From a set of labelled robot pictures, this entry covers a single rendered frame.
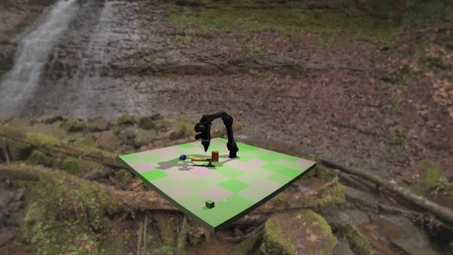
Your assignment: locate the small green cube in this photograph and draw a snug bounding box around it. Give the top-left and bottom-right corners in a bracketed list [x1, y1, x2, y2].
[206, 200, 214, 209]

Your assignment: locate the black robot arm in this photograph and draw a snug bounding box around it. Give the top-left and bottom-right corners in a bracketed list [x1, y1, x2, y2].
[194, 111, 239, 159]

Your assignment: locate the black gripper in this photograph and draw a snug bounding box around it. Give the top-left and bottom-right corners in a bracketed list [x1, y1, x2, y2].
[201, 131, 211, 152]

